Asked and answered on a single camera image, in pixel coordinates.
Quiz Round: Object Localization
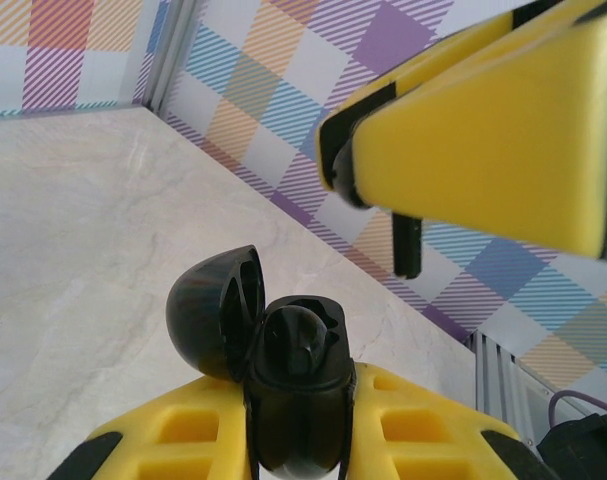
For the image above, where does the aluminium right side rail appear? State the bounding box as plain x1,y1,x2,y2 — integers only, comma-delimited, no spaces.
462,327,607,451

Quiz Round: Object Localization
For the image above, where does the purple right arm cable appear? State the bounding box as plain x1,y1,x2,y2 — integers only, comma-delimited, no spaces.
547,389,607,426

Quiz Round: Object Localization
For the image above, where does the black earbud charging case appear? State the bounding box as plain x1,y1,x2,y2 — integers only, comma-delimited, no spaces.
165,243,359,476

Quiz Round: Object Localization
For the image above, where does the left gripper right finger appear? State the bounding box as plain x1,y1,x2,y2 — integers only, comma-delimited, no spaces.
340,364,559,480

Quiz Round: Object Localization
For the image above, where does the aluminium right frame post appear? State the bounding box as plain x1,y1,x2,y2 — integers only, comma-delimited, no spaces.
132,0,199,114

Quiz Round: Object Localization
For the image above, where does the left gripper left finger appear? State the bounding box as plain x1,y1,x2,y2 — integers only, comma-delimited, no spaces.
47,377,252,480

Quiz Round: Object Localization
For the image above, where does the black wireless earbud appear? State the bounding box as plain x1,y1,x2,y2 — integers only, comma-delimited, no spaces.
260,304,334,379

